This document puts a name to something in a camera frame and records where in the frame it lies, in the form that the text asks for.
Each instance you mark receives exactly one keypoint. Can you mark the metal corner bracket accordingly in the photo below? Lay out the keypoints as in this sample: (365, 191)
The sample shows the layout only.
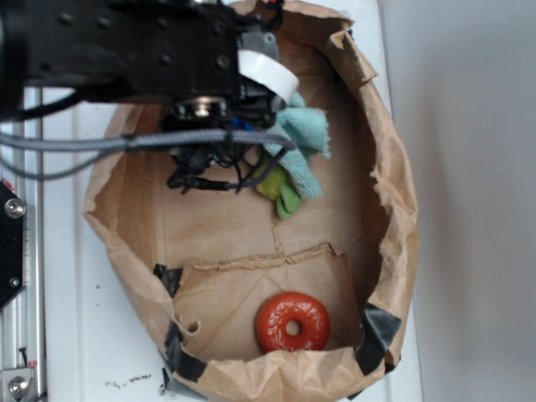
(16, 384)

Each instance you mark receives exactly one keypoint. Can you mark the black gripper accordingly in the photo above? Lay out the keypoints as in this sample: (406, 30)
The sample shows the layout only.
(203, 55)

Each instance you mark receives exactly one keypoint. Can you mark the blue sponge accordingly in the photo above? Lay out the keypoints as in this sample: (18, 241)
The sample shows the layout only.
(241, 124)

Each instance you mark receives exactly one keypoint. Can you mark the teal terry cloth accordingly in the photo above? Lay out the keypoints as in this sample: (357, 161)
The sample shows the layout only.
(308, 128)

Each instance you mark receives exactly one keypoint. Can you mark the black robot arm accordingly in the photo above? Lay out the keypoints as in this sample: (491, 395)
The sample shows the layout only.
(13, 60)

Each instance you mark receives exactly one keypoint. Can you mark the red toy donut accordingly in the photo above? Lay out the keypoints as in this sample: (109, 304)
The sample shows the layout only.
(292, 321)

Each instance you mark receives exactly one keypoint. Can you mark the aluminium frame rail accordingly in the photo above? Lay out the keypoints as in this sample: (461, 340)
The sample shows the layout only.
(23, 351)

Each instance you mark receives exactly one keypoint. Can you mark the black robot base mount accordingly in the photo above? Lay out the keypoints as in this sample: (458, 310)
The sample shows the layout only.
(13, 210)

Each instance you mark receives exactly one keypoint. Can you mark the brown paper bag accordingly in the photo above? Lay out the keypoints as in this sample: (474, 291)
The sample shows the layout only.
(198, 266)

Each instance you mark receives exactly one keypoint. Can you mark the green plush frog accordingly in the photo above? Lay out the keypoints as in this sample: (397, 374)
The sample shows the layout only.
(279, 189)

